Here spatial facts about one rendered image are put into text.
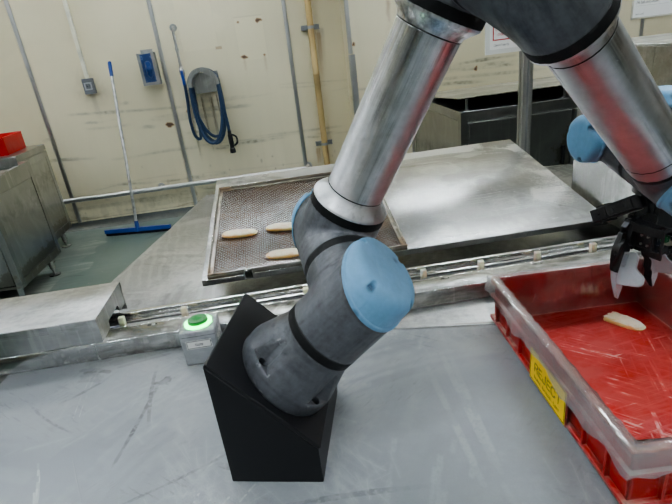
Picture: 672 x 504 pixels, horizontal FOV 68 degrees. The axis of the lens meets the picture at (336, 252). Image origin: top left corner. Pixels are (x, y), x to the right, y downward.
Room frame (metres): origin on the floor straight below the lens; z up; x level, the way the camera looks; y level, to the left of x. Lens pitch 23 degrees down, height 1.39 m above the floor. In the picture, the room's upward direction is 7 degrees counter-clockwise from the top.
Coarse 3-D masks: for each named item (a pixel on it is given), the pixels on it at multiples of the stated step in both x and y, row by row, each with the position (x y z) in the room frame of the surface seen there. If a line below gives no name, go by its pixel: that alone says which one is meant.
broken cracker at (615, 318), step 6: (612, 312) 0.83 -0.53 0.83; (606, 318) 0.82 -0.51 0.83; (612, 318) 0.81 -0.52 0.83; (618, 318) 0.81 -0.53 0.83; (624, 318) 0.80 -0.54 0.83; (630, 318) 0.80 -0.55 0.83; (618, 324) 0.80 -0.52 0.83; (624, 324) 0.79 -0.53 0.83; (630, 324) 0.78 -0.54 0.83; (636, 324) 0.78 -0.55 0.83; (642, 324) 0.78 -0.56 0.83; (636, 330) 0.77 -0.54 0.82; (642, 330) 0.77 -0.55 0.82
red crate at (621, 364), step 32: (544, 320) 0.84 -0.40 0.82; (576, 320) 0.83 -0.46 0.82; (640, 320) 0.80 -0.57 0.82; (576, 352) 0.73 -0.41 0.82; (608, 352) 0.72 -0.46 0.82; (640, 352) 0.71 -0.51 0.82; (608, 384) 0.64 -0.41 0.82; (640, 384) 0.63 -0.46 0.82; (640, 416) 0.56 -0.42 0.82; (608, 480) 0.45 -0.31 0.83; (640, 480) 0.42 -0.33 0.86
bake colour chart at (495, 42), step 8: (488, 24) 1.85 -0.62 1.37; (488, 32) 1.85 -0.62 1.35; (496, 32) 1.85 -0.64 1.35; (488, 40) 1.85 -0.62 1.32; (496, 40) 1.85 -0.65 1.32; (504, 40) 1.85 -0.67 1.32; (488, 48) 1.85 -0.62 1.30; (496, 48) 1.85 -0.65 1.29; (504, 48) 1.85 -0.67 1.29; (512, 48) 1.86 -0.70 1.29
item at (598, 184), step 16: (640, 48) 1.16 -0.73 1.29; (656, 48) 1.11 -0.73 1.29; (656, 64) 1.11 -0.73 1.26; (656, 80) 1.10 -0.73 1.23; (576, 176) 1.37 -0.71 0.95; (592, 176) 1.29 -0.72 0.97; (608, 176) 1.22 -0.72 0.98; (576, 192) 1.36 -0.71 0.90; (592, 192) 1.28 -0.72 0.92; (608, 192) 1.22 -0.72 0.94; (624, 192) 1.16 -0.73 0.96
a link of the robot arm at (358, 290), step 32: (320, 256) 0.63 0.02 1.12; (352, 256) 0.57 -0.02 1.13; (384, 256) 0.61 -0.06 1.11; (320, 288) 0.58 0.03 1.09; (352, 288) 0.55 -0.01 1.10; (384, 288) 0.54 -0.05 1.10; (320, 320) 0.55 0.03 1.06; (352, 320) 0.54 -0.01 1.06; (384, 320) 0.54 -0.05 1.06; (320, 352) 0.55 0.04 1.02; (352, 352) 0.55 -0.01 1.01
